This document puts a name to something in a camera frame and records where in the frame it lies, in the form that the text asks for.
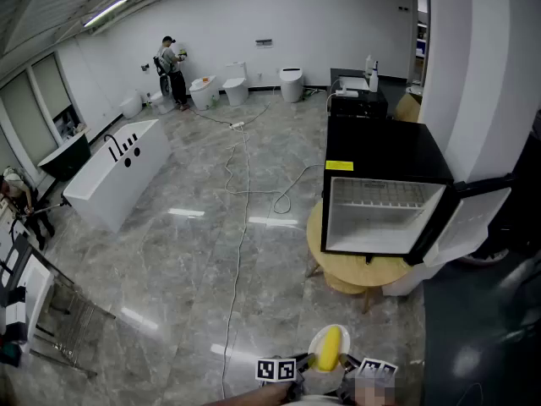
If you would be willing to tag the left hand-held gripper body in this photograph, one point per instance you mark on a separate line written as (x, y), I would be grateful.
(276, 369)

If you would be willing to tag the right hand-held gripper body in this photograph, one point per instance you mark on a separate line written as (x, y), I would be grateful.
(376, 370)

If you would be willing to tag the yellow corn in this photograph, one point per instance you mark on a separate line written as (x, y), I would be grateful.
(329, 349)

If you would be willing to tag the white round plate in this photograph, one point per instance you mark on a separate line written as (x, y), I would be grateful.
(344, 341)

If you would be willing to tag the black mini fridge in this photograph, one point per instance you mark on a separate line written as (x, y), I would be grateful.
(380, 142)

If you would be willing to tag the person's left forearm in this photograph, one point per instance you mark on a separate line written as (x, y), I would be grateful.
(262, 396)

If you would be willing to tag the person's beige shirt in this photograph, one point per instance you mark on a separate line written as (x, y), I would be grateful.
(313, 401)

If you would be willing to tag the round wooden table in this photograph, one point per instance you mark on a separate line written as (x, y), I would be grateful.
(359, 269)

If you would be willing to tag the dark glossy counter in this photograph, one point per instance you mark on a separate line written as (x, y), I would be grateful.
(473, 332)

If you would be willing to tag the white power strip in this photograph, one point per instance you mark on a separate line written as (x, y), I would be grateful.
(237, 124)

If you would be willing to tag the white rectangular bathtub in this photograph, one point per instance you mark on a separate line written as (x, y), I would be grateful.
(110, 193)

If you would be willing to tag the black sink cabinet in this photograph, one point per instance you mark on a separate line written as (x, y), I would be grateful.
(359, 106)

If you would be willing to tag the round wooden chair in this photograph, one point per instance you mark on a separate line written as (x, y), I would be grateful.
(408, 108)

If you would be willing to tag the white toilet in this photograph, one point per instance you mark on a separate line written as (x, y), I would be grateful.
(291, 85)
(234, 87)
(131, 104)
(203, 93)

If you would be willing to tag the black bathtub faucet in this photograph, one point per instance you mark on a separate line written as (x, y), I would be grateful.
(113, 148)

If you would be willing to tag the white spray bottle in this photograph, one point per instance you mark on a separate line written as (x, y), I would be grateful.
(374, 80)

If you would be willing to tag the dark green bathtub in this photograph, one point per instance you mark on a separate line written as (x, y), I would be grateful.
(67, 159)

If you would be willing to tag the white plastic bottle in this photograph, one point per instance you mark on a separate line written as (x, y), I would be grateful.
(368, 65)

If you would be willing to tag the wide frosted window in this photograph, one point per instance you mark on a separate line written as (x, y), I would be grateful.
(25, 112)

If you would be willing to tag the long ceiling light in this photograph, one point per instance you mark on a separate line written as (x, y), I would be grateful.
(105, 12)

